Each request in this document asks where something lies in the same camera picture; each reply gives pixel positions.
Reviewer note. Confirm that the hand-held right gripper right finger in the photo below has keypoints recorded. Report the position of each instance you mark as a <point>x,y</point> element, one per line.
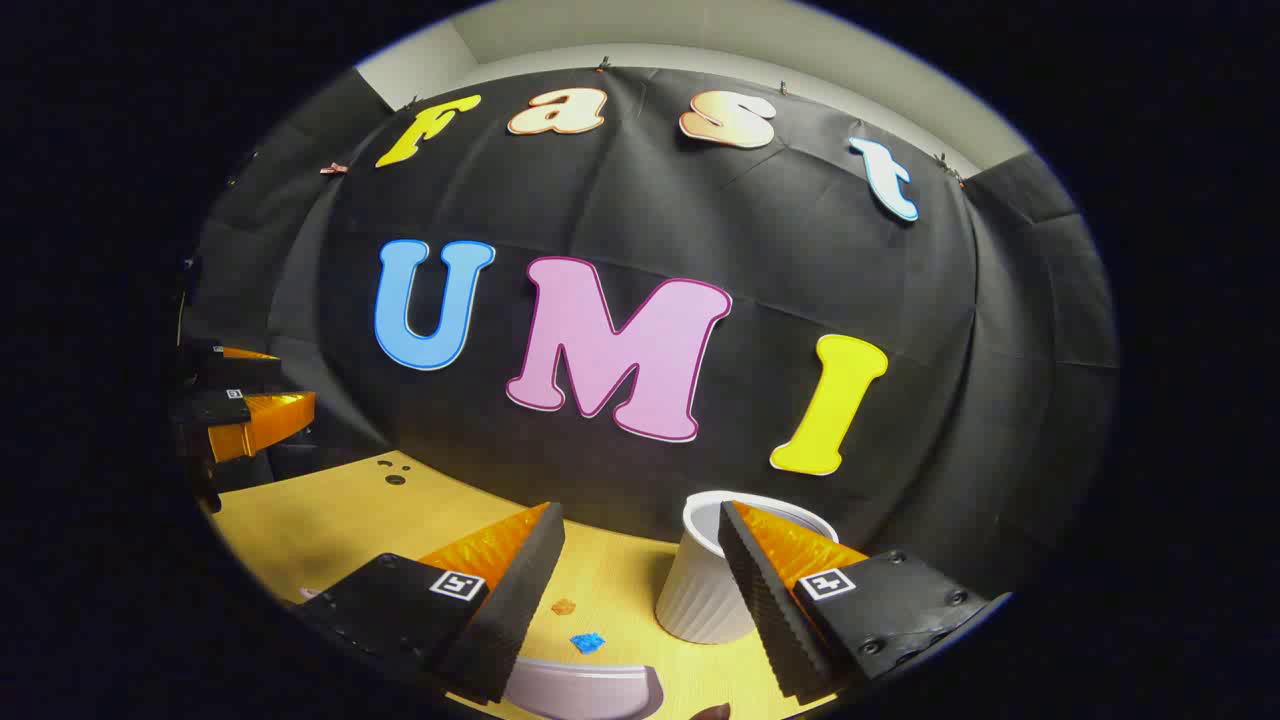
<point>765,600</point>

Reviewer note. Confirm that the yellow wooden desktop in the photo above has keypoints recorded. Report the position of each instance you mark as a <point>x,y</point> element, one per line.
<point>330,520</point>

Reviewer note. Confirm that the black backdrop cloth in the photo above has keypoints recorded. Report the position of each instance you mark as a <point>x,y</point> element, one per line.
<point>780,280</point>

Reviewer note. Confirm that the white ribbed garbage bin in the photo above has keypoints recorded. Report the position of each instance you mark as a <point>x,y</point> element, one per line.
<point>700,590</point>

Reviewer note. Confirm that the orange paper scrap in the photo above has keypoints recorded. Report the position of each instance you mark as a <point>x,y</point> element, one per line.
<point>564,606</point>

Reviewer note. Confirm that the lavender plastic dustpan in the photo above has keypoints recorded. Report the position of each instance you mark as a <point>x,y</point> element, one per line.
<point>580,690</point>

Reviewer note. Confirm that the blue paper scrap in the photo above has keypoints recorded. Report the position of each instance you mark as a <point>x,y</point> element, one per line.
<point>588,642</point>

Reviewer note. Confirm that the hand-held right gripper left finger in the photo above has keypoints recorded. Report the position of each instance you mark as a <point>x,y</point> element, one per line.
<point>510,600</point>

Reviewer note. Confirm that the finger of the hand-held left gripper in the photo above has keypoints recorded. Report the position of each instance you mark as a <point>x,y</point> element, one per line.
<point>270,415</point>
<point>240,372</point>

